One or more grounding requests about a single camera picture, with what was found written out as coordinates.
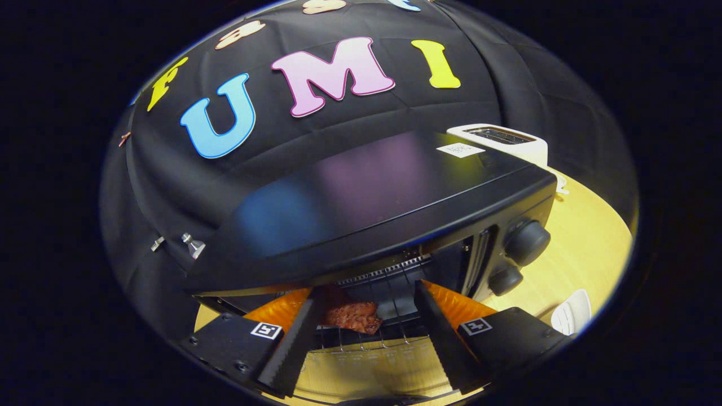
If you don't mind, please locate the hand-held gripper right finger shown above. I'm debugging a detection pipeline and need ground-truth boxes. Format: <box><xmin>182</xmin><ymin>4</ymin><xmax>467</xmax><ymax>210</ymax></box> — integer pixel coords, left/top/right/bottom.
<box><xmin>415</xmin><ymin>280</ymin><xmax>573</xmax><ymax>395</ymax></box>

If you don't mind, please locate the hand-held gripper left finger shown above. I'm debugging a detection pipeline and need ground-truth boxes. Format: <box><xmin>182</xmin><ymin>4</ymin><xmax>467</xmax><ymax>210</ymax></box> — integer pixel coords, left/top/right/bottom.
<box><xmin>180</xmin><ymin>288</ymin><xmax>322</xmax><ymax>399</ymax></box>

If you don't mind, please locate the brown bacon strip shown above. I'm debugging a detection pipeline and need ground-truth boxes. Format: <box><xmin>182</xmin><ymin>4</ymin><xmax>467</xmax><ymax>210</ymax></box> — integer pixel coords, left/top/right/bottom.
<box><xmin>320</xmin><ymin>285</ymin><xmax>383</xmax><ymax>336</ymax></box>

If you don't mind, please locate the black toaster oven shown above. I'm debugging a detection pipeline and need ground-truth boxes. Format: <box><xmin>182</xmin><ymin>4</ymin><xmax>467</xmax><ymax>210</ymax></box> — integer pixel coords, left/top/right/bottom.
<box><xmin>185</xmin><ymin>131</ymin><xmax>559</xmax><ymax>405</ymax></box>

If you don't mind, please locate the white pop-up toaster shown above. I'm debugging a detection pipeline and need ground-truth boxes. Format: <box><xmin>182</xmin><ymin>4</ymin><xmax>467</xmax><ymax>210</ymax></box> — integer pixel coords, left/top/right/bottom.
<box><xmin>447</xmin><ymin>123</ymin><xmax>549</xmax><ymax>170</ymax></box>

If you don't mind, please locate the small white dish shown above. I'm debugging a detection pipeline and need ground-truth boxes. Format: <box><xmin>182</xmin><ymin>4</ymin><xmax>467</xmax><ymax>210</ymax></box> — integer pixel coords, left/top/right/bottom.
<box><xmin>551</xmin><ymin>289</ymin><xmax>592</xmax><ymax>336</ymax></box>

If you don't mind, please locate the black backdrop cloth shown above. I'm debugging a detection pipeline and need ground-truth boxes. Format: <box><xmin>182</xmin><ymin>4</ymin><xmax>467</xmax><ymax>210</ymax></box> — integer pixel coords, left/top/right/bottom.
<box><xmin>100</xmin><ymin>0</ymin><xmax>638</xmax><ymax>339</ymax></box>

